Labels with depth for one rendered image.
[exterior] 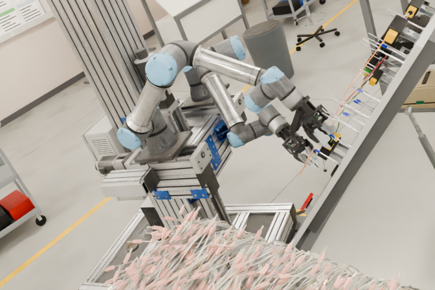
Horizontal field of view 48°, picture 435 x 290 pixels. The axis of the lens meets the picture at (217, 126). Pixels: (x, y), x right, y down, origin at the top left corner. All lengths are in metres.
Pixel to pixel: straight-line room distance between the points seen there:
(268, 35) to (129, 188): 3.23
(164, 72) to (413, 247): 1.11
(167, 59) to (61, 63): 7.27
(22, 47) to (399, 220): 7.55
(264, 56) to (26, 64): 4.71
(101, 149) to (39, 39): 6.31
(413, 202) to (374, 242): 0.26
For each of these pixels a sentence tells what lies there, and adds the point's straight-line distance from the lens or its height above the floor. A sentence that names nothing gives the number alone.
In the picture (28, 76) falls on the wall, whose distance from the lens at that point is 8.85.
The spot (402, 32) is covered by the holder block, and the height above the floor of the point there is 1.58.
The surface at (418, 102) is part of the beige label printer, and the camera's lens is 2.85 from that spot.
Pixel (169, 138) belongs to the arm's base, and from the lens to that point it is 2.31.
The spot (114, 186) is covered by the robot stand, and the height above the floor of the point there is 1.07.
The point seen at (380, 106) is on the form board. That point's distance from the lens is 1.30.
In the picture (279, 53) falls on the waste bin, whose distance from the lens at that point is 5.38.
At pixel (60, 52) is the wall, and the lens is 9.08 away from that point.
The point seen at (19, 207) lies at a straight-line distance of 4.87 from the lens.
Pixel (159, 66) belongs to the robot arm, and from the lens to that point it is 1.87.
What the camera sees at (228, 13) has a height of 0.51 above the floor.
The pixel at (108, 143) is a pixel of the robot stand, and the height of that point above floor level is 1.16.
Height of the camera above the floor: 2.14
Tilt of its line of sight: 25 degrees down
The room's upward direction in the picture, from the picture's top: 23 degrees counter-clockwise
